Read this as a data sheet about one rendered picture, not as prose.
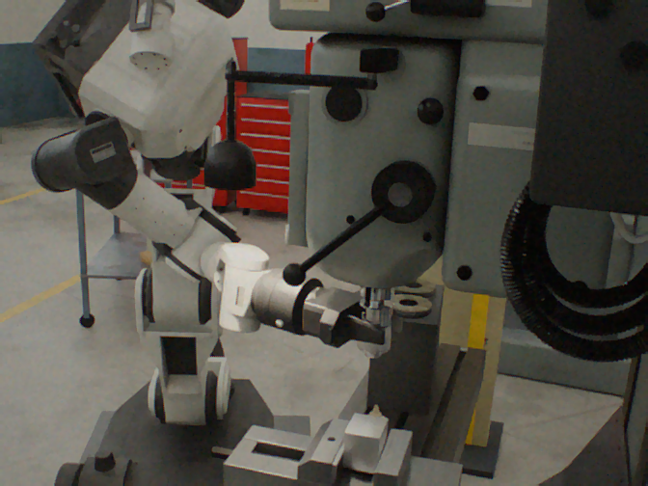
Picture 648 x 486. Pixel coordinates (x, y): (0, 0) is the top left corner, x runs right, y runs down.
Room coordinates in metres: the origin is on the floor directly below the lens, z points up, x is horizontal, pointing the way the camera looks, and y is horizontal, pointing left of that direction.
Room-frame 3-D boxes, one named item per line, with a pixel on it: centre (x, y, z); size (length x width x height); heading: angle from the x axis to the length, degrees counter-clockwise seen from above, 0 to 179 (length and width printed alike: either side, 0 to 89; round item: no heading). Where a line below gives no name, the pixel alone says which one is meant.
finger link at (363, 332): (0.94, -0.06, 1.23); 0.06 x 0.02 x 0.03; 58
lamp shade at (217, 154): (1.01, 0.13, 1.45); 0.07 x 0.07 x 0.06
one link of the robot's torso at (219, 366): (1.78, 0.34, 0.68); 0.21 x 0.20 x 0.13; 3
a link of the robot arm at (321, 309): (1.02, 0.00, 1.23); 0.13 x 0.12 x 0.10; 148
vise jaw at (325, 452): (0.97, -0.02, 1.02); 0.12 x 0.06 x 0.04; 164
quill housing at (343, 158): (0.97, -0.08, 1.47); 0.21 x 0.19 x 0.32; 162
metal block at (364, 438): (0.96, -0.07, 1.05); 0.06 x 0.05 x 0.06; 164
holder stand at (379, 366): (1.36, -0.17, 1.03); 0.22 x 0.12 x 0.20; 169
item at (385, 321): (0.97, -0.08, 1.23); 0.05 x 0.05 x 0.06
